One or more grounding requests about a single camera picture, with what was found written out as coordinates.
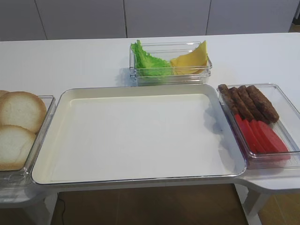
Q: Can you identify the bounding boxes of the bun slice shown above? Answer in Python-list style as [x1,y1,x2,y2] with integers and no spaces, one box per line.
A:
[0,91,47,133]
[0,125,36,171]
[0,90,9,97]

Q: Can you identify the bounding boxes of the green lettuce leaf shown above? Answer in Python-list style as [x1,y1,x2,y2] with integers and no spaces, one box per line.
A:
[131,40,172,77]

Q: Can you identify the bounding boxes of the clear lettuce cheese container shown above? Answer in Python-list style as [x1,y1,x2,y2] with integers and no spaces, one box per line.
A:
[129,42,212,86]

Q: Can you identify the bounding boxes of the yellow cheese slices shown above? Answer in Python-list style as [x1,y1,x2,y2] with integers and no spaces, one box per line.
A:
[170,41,208,75]

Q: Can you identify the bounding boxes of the white rectangular metal tray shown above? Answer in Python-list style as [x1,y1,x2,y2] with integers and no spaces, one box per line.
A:
[31,84,247,185]

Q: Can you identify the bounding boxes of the leftmost brown meat patty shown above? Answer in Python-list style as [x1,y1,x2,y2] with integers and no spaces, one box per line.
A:
[218,84,239,115]

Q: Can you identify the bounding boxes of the brown meat patty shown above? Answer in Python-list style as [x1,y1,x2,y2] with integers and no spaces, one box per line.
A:
[229,87,254,122]
[238,85,270,124]
[218,84,239,115]
[246,85,279,123]

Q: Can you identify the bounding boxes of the leftmost red tomato slice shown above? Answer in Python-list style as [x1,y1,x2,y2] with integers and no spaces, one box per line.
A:
[234,114,253,153]

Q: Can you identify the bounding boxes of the red tomato slice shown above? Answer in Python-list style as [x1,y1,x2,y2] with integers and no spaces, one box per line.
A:
[256,121,289,154]
[234,114,253,153]
[242,120,266,154]
[249,120,276,154]

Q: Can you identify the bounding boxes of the rightmost brown meat patty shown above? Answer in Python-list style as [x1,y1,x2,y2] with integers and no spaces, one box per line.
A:
[246,85,279,123]

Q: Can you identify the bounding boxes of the rightmost red tomato slice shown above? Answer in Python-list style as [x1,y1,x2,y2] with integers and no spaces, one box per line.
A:
[256,121,289,154]

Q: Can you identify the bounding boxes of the clear patty tomato container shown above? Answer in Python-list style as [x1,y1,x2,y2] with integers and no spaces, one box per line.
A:
[217,83,300,169]

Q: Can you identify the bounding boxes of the clear bun container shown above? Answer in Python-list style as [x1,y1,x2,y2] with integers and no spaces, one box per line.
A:
[0,95,56,188]

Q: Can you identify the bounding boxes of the black cable under table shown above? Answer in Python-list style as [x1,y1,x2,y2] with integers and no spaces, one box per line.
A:
[58,198,66,225]

